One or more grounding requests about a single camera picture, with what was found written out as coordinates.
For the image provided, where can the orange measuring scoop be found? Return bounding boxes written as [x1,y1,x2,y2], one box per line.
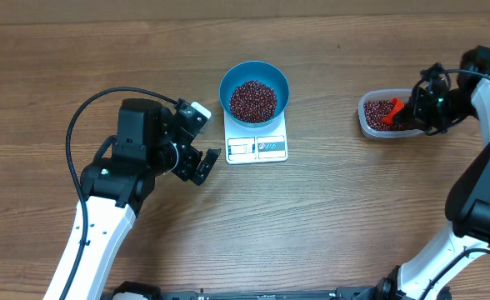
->
[382,97,404,126]

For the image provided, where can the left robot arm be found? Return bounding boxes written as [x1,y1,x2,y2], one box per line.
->
[45,98,220,299]

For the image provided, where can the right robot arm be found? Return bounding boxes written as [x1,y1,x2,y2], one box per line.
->
[358,46,490,299]

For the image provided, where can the white digital kitchen scale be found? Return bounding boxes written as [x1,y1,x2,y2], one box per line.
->
[224,112,289,165]

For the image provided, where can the red beans in bowl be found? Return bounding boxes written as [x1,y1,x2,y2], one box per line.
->
[229,81,278,123]

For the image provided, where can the blue bowl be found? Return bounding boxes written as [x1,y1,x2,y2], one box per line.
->
[219,61,290,128]

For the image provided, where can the clear plastic container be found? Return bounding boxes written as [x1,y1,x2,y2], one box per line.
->
[358,88,423,139]

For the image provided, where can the red beans in container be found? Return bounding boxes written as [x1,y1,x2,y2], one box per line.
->
[363,99,403,131]

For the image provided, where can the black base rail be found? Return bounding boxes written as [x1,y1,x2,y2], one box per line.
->
[101,281,379,300]

